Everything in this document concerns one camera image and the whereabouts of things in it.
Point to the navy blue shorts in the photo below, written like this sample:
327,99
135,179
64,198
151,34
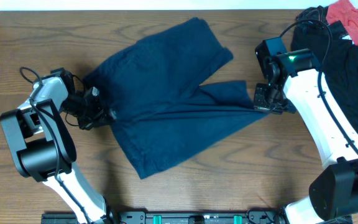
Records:
164,111

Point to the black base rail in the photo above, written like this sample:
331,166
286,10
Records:
252,216

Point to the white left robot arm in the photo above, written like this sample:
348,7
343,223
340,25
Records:
42,148

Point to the black garment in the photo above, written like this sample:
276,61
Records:
340,63

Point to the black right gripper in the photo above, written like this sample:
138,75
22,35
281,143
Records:
262,99

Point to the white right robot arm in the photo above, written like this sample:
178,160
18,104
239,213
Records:
296,83

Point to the red garment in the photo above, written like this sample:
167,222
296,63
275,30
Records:
347,14

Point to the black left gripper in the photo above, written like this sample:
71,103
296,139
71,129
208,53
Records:
95,111

